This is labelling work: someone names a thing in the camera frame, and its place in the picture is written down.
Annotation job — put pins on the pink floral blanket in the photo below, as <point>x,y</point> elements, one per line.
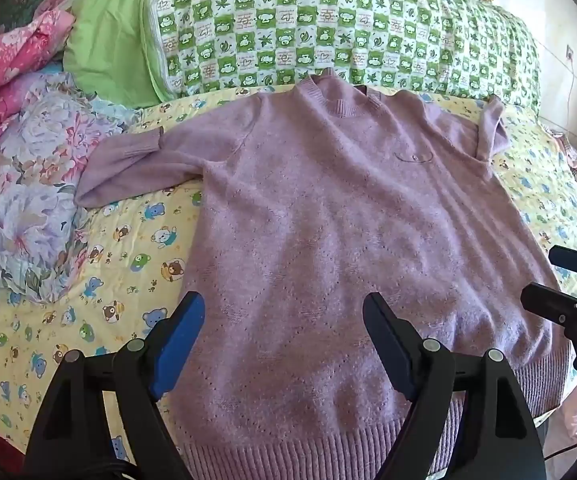
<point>8,70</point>

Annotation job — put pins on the lime green pillow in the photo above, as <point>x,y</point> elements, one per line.
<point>108,40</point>

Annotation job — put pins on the wall outlet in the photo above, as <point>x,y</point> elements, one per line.
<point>570,51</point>

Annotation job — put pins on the mauve knitted sweater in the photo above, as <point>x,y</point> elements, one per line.
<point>328,220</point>

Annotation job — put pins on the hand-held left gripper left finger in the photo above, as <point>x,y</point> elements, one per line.
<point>178,350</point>

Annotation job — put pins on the light pink cloth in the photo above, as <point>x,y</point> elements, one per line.
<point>566,410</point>

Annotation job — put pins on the yellow bear print bed sheet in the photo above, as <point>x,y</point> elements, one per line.
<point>93,280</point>

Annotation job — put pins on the pastel floral quilt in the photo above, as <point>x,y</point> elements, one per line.
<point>28,185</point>

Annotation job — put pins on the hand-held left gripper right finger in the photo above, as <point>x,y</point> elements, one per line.
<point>388,347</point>

